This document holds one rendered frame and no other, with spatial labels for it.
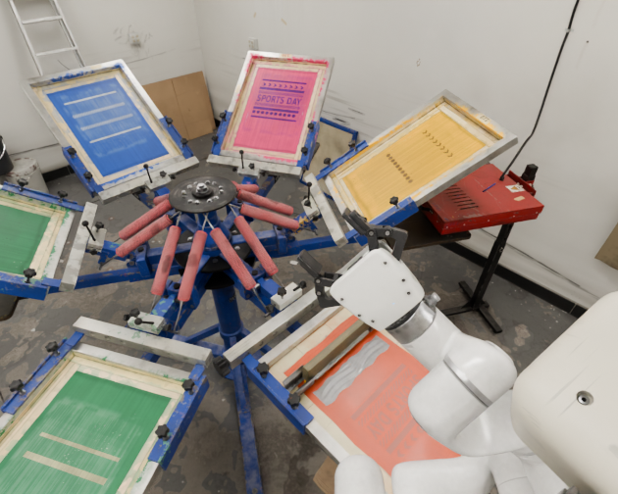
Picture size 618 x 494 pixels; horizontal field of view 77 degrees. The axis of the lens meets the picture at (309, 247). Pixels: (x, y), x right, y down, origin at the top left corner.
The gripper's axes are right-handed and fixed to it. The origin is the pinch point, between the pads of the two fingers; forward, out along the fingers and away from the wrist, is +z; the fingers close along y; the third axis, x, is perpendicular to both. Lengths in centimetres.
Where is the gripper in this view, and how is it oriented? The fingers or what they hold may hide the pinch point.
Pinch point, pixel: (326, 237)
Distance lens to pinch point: 54.9
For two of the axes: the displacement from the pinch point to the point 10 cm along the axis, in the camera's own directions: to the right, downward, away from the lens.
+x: 2.0, -3.5, 9.2
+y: -6.6, 6.4, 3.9
